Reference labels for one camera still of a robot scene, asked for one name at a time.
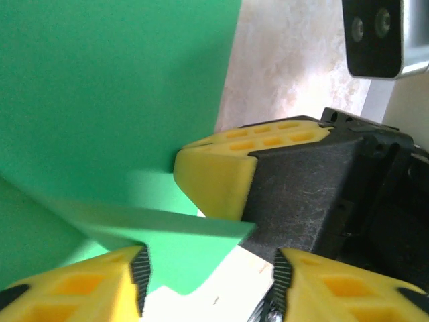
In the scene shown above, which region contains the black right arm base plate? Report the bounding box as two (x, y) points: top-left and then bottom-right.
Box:
(341, 0), (403, 80)

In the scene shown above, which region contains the green paper sheet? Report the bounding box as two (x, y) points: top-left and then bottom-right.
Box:
(0, 0), (257, 298)

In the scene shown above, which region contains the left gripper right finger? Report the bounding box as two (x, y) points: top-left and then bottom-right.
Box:
(271, 248), (429, 322)

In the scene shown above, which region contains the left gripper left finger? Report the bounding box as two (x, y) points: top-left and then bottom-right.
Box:
(0, 244), (152, 322)

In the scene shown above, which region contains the aluminium mounting rail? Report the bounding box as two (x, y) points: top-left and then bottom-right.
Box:
(398, 0), (429, 77)

